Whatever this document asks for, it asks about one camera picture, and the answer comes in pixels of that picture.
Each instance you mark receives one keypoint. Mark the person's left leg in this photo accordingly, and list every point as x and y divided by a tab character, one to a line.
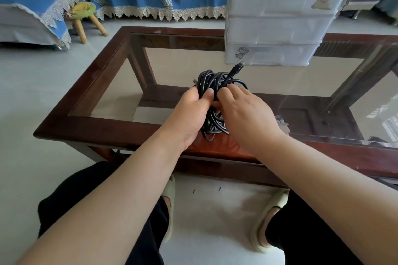
124	212

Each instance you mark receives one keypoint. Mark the person's right leg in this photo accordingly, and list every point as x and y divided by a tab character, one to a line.
307	230

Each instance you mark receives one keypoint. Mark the person's right forearm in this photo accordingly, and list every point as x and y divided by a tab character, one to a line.
329	193

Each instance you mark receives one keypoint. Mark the cream right slipper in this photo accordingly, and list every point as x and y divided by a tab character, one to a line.
267	221

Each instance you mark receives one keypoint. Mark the person's leg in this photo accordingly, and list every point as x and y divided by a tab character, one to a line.
307	230
124	212

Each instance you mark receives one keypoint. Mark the person's left forearm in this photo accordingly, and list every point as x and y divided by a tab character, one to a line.
105	199

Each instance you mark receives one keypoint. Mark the person's left hand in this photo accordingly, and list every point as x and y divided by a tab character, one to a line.
186	115

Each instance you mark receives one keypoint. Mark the cream left slipper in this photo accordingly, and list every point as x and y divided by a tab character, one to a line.
169	202

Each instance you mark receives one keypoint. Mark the wooden glass-top coffee table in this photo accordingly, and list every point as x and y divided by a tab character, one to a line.
217	100

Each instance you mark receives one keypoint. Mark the cream slipper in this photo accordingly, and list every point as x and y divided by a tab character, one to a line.
267	221
169	202

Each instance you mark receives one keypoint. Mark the person's right hand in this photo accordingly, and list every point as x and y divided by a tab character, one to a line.
248	118

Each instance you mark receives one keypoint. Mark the person's right thumb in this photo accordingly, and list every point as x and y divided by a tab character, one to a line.
216	105

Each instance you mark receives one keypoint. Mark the white plastic drawer cabinet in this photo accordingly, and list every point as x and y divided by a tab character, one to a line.
286	10

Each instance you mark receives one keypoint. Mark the blue covered sofa chaise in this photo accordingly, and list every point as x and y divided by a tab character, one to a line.
37	4

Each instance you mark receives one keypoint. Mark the person's left thumb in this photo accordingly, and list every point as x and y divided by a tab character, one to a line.
207	96

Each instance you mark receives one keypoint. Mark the small green wooden stool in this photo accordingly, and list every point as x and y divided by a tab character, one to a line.
83	16

